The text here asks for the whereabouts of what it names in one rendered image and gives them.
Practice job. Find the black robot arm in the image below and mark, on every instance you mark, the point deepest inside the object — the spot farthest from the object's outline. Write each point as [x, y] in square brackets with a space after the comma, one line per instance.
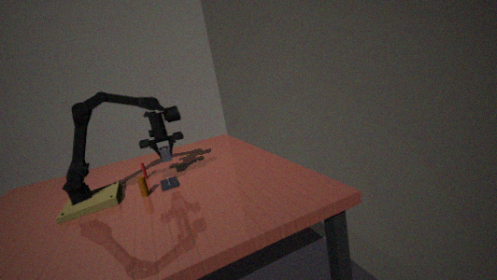
[74, 186]

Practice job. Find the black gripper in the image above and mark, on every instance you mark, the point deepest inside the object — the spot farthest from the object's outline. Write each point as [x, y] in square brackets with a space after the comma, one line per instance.
[159, 135]

